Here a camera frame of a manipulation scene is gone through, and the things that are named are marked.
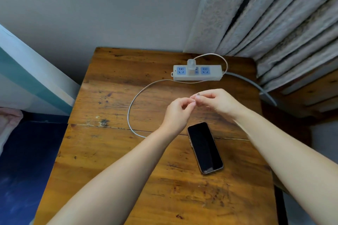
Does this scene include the person's left hand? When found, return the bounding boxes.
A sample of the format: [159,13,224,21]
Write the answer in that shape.
[161,96,197,135]

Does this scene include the white and teal headboard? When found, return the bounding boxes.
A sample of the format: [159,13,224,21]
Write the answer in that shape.
[0,24,81,117]

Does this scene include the white charging cable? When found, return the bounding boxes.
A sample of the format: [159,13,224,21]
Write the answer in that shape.
[127,53,228,138]

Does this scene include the grey power strip cord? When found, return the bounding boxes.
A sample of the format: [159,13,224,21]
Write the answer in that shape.
[222,71,278,107]

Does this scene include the pink pillow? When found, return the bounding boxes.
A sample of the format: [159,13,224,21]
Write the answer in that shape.
[0,107,24,154]

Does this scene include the wooden cabinet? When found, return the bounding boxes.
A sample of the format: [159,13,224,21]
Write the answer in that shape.
[260,70,338,128]

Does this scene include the white power strip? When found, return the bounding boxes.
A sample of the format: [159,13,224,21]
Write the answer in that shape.
[171,65,223,81]

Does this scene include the person's left forearm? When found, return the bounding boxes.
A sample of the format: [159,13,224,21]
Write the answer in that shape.
[45,127,180,225]

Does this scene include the person's right forearm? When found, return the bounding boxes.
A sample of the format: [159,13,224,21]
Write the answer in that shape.
[232,109,338,225]

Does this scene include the black smartphone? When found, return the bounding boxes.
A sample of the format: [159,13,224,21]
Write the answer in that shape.
[187,122,224,175]

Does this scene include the person's right hand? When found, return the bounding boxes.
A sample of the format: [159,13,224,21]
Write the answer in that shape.
[195,88,246,121]

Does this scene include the blue bed sheet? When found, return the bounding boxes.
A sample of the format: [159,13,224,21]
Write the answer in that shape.
[0,111,70,225]

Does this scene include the grey patterned curtain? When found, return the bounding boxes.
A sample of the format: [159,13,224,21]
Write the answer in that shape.
[183,0,338,93]

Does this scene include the white charger adapter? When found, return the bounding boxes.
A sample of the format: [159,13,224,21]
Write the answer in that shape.
[187,59,197,77]

